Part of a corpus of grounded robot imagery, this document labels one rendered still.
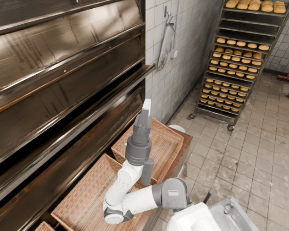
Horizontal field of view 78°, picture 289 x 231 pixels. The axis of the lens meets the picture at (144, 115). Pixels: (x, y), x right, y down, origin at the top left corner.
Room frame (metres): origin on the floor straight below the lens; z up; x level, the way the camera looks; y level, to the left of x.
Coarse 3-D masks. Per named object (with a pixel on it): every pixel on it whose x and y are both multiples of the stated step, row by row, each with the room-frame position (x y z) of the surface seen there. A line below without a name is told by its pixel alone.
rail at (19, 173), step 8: (152, 64) 1.32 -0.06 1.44; (144, 72) 1.20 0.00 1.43; (136, 80) 1.10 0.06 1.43; (112, 96) 0.90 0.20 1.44; (104, 104) 0.81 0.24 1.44; (96, 112) 0.75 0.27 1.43; (88, 120) 0.69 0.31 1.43; (72, 128) 0.62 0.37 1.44; (64, 136) 0.57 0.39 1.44; (56, 144) 0.52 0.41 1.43; (48, 152) 0.48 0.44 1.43; (32, 160) 0.43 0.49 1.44; (24, 168) 0.39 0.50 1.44; (16, 176) 0.36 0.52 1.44; (8, 184) 0.33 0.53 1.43; (0, 192) 0.30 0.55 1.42
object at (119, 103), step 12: (132, 96) 1.29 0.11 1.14; (96, 120) 0.94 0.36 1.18; (84, 132) 0.82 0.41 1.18; (72, 144) 0.72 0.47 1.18; (60, 156) 0.63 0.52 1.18; (48, 168) 0.55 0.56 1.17; (24, 180) 0.47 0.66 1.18; (36, 180) 0.48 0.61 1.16; (12, 192) 0.41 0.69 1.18; (24, 192) 0.42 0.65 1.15; (0, 204) 0.35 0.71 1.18
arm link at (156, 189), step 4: (180, 180) 0.37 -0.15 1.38; (156, 184) 0.36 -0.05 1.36; (160, 184) 0.36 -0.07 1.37; (184, 184) 0.36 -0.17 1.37; (152, 188) 0.34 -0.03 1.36; (156, 188) 0.34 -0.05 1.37; (160, 188) 0.34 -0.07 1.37; (152, 192) 0.33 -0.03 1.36; (156, 192) 0.32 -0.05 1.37; (160, 192) 0.32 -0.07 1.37; (156, 196) 0.31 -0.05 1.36; (160, 196) 0.31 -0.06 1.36; (156, 200) 0.30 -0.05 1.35; (160, 200) 0.30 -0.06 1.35; (156, 204) 0.29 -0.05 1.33; (160, 204) 0.29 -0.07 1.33
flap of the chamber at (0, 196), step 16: (128, 80) 1.13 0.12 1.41; (96, 96) 0.96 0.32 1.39; (80, 112) 0.79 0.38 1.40; (64, 128) 0.65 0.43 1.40; (80, 128) 0.64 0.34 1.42; (32, 144) 0.55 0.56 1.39; (48, 144) 0.54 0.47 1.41; (64, 144) 0.55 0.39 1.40; (16, 160) 0.46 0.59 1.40; (0, 176) 0.38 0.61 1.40
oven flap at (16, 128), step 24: (120, 48) 1.24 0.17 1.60; (72, 72) 0.88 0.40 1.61; (96, 72) 0.99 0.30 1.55; (120, 72) 1.13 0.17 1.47; (48, 96) 0.72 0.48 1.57; (72, 96) 0.80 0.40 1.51; (0, 120) 0.53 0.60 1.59; (24, 120) 0.58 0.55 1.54; (48, 120) 0.64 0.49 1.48; (0, 144) 0.47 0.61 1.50; (24, 144) 0.50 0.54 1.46
